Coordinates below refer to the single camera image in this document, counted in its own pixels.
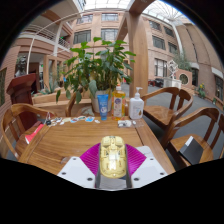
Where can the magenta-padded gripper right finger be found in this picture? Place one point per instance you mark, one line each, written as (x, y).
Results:
(150, 169)

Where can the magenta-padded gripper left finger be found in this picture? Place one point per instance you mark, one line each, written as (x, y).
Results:
(75, 169)

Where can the white mouse pad, dark print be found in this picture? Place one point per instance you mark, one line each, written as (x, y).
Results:
(145, 150)

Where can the black flat box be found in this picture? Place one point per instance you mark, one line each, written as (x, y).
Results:
(191, 150)

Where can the small clear packet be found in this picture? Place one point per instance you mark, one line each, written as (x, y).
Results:
(124, 123)

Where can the red and white bag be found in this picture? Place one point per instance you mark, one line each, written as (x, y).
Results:
(33, 134)

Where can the bunch of keys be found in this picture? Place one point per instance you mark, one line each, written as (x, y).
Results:
(48, 120)

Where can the wooden armchair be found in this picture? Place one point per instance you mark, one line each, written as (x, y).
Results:
(163, 115)
(70, 105)
(13, 111)
(186, 116)

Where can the white pump bottle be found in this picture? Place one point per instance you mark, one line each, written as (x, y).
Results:
(136, 107)

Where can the blue tube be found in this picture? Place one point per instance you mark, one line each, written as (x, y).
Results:
(103, 106)

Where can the yellow liquid bottle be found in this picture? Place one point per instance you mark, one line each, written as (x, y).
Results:
(118, 105)

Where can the agave plant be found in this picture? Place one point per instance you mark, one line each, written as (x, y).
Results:
(51, 87)

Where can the yellow flowering plant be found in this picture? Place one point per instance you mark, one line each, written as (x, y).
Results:
(202, 90)

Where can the white outdoor sculpture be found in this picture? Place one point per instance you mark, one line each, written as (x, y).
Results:
(172, 71)

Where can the green potted plant, white pot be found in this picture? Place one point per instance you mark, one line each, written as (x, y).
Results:
(100, 70)

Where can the dark bust statue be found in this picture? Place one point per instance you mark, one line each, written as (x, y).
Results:
(21, 66)

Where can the dark red wooden pedestal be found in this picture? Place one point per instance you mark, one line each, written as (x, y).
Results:
(21, 91)

